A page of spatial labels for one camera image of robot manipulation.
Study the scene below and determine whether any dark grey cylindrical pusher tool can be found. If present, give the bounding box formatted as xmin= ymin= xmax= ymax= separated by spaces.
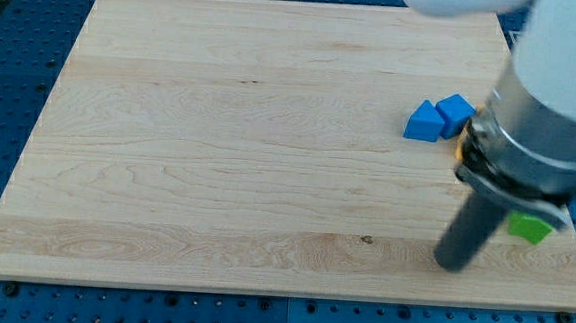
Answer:
xmin=434 ymin=192 xmax=508 ymax=273

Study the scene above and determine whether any green block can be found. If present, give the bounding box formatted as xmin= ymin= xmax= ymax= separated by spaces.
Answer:
xmin=507 ymin=210 xmax=553 ymax=245

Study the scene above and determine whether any blue cube block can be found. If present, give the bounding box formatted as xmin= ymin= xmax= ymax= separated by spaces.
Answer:
xmin=435 ymin=94 xmax=476 ymax=139

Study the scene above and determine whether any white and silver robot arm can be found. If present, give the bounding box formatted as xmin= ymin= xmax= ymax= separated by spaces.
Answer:
xmin=403 ymin=0 xmax=576 ymax=228

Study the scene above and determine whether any light wooden board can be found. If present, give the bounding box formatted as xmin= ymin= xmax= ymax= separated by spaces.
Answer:
xmin=0 ymin=0 xmax=576 ymax=312

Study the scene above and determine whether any blue triangular block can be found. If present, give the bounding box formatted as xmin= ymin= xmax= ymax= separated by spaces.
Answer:
xmin=403 ymin=100 xmax=445 ymax=142

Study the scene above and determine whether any yellow block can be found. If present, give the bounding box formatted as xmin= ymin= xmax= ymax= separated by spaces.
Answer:
xmin=455 ymin=104 xmax=485 ymax=162

